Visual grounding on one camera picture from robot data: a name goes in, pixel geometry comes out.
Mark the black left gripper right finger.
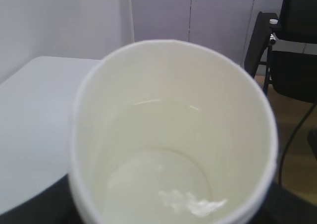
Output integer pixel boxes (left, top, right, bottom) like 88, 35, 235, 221
250, 182, 317, 224

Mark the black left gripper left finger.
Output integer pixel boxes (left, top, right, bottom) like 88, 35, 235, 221
0, 175, 82, 224

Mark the white paper cup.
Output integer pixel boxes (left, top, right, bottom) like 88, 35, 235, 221
68, 40, 278, 224

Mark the black office chair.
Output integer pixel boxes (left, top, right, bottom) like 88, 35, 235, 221
244, 0, 317, 104

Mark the white bottle cap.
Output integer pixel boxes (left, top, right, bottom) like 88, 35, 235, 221
269, 18, 278, 25

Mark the black floor cable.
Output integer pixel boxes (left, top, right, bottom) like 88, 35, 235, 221
277, 102, 317, 187

